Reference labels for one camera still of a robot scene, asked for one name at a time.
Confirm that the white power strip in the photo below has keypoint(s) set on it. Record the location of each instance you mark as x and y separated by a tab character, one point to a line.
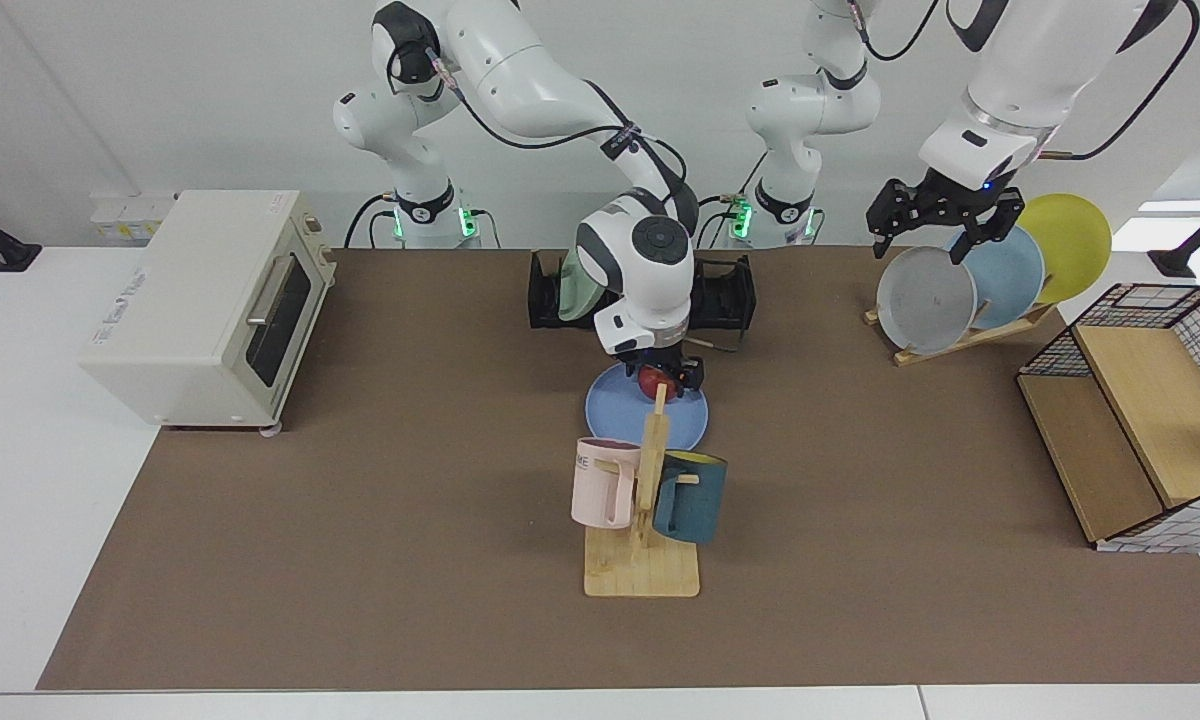
125	215

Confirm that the black clamp stand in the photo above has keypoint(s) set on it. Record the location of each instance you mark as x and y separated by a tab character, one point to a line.
1185	255
5	250

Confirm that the light blue plate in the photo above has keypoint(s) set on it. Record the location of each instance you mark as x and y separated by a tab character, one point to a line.
1005	275

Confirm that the pale green plate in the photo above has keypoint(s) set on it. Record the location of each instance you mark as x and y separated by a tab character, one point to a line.
575	295

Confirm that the wooden plate rack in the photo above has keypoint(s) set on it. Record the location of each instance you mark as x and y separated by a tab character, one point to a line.
960	340

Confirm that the grey plate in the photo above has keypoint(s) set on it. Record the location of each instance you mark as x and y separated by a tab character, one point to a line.
925	305

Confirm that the black dish rack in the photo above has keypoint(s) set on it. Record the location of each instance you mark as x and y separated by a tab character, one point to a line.
725	295

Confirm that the wooden cup stand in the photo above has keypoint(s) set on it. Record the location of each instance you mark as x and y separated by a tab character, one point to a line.
645	570

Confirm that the brown table cloth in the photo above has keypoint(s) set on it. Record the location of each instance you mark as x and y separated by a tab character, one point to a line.
410	550

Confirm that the pink cup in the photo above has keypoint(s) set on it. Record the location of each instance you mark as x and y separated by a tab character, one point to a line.
600	485

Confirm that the pale toaster oven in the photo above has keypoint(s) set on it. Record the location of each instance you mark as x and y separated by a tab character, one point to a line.
175	330

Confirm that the yellow plate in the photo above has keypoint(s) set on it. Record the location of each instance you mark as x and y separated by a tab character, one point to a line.
1070	245

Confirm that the dark blue cup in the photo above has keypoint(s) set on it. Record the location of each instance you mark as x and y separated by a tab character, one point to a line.
695	500

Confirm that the red apple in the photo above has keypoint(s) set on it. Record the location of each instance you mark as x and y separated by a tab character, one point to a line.
652	381

